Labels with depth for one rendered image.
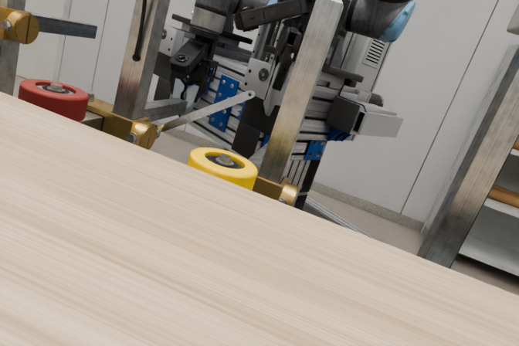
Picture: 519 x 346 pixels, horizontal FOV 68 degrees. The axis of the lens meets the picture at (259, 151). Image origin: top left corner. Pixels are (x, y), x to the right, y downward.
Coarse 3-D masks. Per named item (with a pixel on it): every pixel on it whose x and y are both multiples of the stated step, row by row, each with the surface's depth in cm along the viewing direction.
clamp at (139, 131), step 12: (96, 108) 60; (108, 108) 61; (108, 120) 59; (120, 120) 59; (132, 120) 59; (144, 120) 61; (108, 132) 60; (120, 132) 59; (132, 132) 59; (144, 132) 59; (156, 132) 63; (144, 144) 61
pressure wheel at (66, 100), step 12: (24, 84) 47; (36, 84) 49; (48, 84) 51; (60, 84) 52; (24, 96) 46; (36, 96) 46; (48, 96) 46; (60, 96) 47; (72, 96) 48; (84, 96) 50; (48, 108) 47; (60, 108) 47; (72, 108) 48; (84, 108) 50
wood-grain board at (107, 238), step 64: (0, 128) 34; (64, 128) 39; (0, 192) 25; (64, 192) 28; (128, 192) 30; (192, 192) 34; (0, 256) 20; (64, 256) 21; (128, 256) 23; (192, 256) 25; (256, 256) 27; (320, 256) 30; (384, 256) 34; (0, 320) 16; (64, 320) 17; (128, 320) 18; (192, 320) 20; (256, 320) 21; (320, 320) 23; (384, 320) 25; (448, 320) 27; (512, 320) 30
